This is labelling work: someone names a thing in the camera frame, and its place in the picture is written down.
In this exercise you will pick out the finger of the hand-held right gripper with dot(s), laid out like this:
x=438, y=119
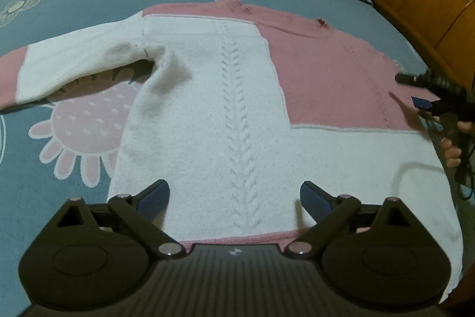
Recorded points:
x=434, y=81
x=423, y=103

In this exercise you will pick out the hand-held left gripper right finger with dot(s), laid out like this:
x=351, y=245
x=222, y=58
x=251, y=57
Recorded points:
x=315, y=202

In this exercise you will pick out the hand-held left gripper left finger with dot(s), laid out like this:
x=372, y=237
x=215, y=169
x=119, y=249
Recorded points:
x=154, y=200

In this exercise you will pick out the pink and white knit sweater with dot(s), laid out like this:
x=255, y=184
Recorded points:
x=241, y=79

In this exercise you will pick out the person's right hand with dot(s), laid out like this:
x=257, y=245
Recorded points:
x=452, y=153

